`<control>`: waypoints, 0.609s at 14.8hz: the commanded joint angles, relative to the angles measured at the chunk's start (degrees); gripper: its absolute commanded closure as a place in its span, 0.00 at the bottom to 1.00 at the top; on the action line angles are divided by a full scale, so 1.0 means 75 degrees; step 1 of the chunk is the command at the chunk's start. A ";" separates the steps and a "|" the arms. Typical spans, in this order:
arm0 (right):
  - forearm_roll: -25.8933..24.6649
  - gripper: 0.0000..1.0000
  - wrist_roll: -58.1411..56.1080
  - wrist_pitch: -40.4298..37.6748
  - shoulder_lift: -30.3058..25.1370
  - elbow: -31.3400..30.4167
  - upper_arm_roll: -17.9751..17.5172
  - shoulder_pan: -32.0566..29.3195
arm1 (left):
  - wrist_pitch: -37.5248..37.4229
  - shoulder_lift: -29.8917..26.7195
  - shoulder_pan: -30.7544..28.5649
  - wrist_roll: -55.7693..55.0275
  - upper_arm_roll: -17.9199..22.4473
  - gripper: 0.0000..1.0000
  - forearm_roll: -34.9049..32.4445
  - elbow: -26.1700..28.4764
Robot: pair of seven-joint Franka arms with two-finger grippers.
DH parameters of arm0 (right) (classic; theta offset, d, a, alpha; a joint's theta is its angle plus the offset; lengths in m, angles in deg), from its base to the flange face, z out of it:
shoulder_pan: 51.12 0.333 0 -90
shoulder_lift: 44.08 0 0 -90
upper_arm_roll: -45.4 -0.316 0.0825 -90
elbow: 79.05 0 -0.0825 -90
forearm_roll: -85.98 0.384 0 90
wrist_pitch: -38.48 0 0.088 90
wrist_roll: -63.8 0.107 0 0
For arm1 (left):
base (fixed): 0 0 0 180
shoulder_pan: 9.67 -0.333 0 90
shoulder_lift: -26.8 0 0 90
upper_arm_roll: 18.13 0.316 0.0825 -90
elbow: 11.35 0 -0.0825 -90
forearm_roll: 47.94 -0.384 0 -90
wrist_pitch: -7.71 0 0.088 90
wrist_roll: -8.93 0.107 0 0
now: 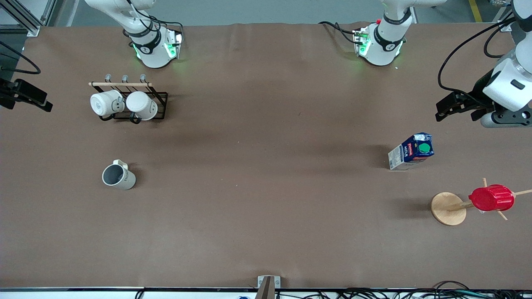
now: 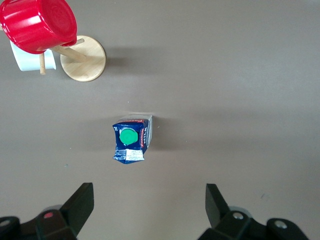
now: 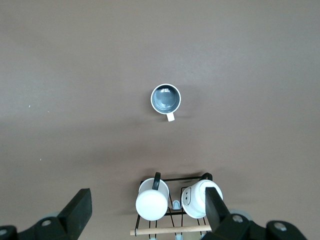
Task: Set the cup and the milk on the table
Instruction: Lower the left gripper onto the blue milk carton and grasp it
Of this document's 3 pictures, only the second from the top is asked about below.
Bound white plastic cup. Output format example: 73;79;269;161
9;41;57;73

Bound blue milk carton green cap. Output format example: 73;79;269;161
111;114;154;166

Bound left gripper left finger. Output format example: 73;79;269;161
21;182;95;240

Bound wooden mug tree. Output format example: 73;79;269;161
0;24;107;83

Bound red plastic cup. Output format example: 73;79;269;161
0;0;78;55

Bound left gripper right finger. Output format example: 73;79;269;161
197;183;267;240

